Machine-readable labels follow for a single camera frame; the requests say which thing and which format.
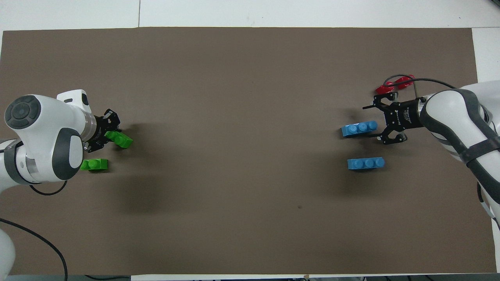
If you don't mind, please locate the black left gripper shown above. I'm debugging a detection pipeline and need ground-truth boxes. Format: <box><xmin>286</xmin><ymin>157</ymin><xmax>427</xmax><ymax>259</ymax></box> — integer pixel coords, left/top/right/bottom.
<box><xmin>83</xmin><ymin>108</ymin><xmax>122</xmax><ymax>153</ymax></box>

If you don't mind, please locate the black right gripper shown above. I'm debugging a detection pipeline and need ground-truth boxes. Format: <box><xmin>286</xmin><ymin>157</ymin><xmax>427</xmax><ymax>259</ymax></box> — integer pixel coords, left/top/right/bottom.
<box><xmin>362</xmin><ymin>95</ymin><xmax>425</xmax><ymax>146</ymax></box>

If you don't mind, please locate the green two-stud block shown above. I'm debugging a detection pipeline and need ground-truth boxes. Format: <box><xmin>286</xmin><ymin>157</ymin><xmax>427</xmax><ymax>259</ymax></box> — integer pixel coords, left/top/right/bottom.
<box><xmin>80</xmin><ymin>158</ymin><xmax>109</xmax><ymax>172</ymax></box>
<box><xmin>105</xmin><ymin>131</ymin><xmax>134</xmax><ymax>149</ymax></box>

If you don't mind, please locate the blue three-stud block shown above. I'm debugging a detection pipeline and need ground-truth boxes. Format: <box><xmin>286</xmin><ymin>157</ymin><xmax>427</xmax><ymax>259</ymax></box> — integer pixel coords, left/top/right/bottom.
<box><xmin>347</xmin><ymin>157</ymin><xmax>386</xmax><ymax>171</ymax></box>
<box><xmin>341</xmin><ymin>121</ymin><xmax>379</xmax><ymax>138</ymax></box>

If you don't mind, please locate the brown table mat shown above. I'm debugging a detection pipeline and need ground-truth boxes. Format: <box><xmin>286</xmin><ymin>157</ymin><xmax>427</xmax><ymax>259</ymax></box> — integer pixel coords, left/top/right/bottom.
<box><xmin>0</xmin><ymin>27</ymin><xmax>497</xmax><ymax>276</ymax></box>

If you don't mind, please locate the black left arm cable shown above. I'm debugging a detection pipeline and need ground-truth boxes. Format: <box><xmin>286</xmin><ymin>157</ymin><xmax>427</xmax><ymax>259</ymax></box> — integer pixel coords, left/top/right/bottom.
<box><xmin>0</xmin><ymin>180</ymin><xmax>69</xmax><ymax>281</ymax></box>

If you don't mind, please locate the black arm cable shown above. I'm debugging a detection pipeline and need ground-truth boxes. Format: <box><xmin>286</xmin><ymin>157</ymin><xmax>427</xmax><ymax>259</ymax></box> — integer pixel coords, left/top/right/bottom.
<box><xmin>0</xmin><ymin>180</ymin><xmax>69</xmax><ymax>281</ymax></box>
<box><xmin>477</xmin><ymin>183</ymin><xmax>500</xmax><ymax>231</ymax></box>

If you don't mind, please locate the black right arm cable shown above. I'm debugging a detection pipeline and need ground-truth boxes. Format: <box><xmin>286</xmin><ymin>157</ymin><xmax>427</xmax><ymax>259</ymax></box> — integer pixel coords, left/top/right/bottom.
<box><xmin>477</xmin><ymin>183</ymin><xmax>500</xmax><ymax>231</ymax></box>

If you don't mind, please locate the black cable at table edge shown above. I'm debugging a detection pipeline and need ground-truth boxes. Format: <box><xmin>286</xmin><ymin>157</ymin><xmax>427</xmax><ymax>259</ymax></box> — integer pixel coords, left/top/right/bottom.
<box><xmin>84</xmin><ymin>275</ymin><xmax>131</xmax><ymax>281</ymax></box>

